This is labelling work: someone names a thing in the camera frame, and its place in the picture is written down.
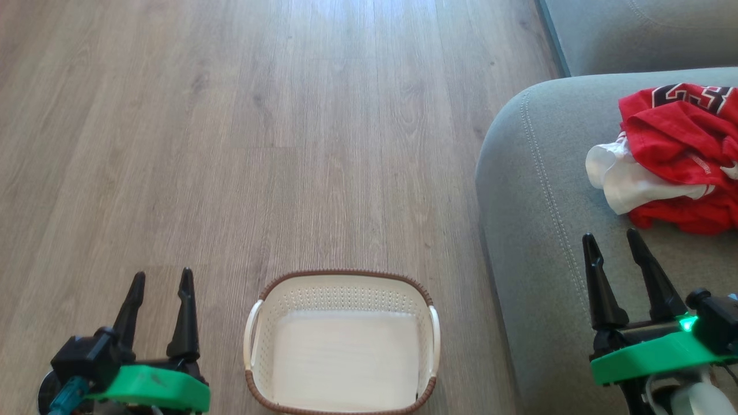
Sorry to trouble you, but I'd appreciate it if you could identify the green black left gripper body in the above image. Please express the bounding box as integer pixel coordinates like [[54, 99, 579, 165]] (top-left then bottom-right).
[[85, 343, 212, 414]]

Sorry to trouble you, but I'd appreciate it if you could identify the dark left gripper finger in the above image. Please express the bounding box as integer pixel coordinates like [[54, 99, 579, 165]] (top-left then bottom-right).
[[165, 267, 201, 363], [111, 271, 146, 364]]

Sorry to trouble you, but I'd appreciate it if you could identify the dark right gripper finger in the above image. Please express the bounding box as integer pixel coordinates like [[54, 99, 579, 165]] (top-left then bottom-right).
[[626, 228, 689, 323], [581, 232, 631, 331]]

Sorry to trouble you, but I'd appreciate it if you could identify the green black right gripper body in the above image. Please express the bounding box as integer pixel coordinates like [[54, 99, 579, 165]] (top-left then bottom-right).
[[589, 315, 738, 387]]

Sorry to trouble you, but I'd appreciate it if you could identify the red garment with white stripes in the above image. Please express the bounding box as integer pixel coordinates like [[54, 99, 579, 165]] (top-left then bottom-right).
[[627, 187, 738, 236]]

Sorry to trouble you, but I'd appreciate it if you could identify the red jersey with black numbers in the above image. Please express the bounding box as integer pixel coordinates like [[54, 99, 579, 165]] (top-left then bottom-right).
[[618, 82, 738, 187]]

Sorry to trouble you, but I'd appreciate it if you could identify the white basket with brown rim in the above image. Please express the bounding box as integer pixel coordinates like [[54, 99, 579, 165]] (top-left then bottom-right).
[[243, 269, 442, 415]]

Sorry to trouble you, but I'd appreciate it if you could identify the grey sofa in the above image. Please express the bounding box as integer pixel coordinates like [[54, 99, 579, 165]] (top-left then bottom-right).
[[475, 66, 738, 415]]

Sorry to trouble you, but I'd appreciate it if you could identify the grey sofa side section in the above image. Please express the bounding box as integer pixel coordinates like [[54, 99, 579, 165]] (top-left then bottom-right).
[[536, 0, 738, 78]]

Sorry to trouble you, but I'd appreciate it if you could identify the black cable with teal plug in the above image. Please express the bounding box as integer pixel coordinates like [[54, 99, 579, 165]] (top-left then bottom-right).
[[47, 376, 91, 415]]

